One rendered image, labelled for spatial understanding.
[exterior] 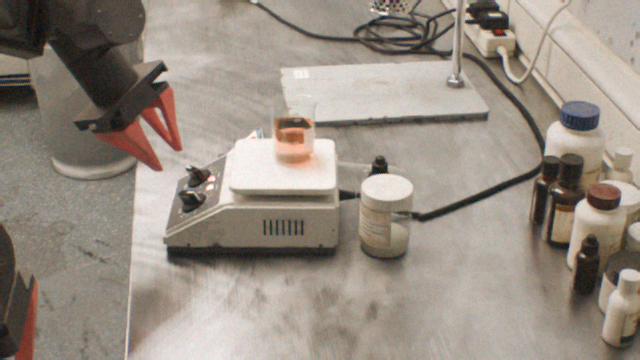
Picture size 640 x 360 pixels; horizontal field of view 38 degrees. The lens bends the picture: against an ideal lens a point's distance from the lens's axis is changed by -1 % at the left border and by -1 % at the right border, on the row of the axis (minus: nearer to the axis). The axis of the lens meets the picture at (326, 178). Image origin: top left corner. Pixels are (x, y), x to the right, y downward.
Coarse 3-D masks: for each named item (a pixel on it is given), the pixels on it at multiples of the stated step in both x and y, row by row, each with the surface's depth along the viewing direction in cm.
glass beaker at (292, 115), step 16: (288, 96) 107; (304, 96) 107; (272, 112) 105; (288, 112) 103; (304, 112) 103; (272, 128) 106; (288, 128) 104; (304, 128) 105; (272, 144) 107; (288, 144) 105; (304, 144) 106; (288, 160) 106; (304, 160) 107
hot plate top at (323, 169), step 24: (240, 144) 111; (264, 144) 112; (240, 168) 106; (264, 168) 106; (288, 168) 106; (312, 168) 107; (240, 192) 103; (264, 192) 103; (288, 192) 103; (312, 192) 103
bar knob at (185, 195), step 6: (180, 192) 107; (186, 192) 106; (192, 192) 105; (180, 198) 107; (186, 198) 106; (192, 198) 106; (198, 198) 106; (204, 198) 106; (186, 204) 107; (192, 204) 106; (198, 204) 106; (186, 210) 106; (192, 210) 106
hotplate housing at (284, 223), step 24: (336, 168) 111; (336, 192) 106; (168, 216) 109; (216, 216) 104; (240, 216) 104; (264, 216) 104; (288, 216) 104; (312, 216) 104; (336, 216) 104; (168, 240) 105; (192, 240) 105; (216, 240) 105; (240, 240) 105; (264, 240) 105; (288, 240) 105; (312, 240) 105; (336, 240) 106
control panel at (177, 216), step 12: (204, 168) 114; (216, 168) 112; (180, 180) 115; (216, 180) 109; (204, 192) 108; (216, 192) 106; (180, 204) 109; (204, 204) 106; (216, 204) 104; (180, 216) 106; (192, 216) 105; (168, 228) 106
